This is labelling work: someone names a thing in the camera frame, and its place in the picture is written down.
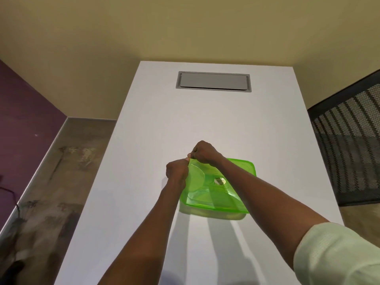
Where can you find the person's right hand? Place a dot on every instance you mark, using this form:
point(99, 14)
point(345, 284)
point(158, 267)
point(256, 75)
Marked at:
point(205, 152)

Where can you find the person's left hand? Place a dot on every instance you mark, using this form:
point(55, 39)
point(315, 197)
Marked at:
point(176, 170)

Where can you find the person's right fingers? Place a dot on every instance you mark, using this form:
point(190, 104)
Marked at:
point(193, 154)

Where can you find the green translucent plastic container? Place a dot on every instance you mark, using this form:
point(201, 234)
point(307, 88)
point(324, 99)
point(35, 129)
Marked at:
point(221, 191)

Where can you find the person's left forearm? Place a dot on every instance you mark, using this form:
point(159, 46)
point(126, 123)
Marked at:
point(148, 231)

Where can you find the person's right forearm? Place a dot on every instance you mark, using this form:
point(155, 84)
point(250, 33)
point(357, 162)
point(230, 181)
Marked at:
point(261, 201)

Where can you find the round label in container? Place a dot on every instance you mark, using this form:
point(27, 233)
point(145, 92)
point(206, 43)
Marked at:
point(220, 181)

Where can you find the black mesh office chair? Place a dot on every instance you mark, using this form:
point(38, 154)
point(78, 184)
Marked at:
point(350, 145)

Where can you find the pale green shirt sleeve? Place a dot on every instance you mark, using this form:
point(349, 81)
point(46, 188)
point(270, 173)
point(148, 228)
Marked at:
point(338, 255)

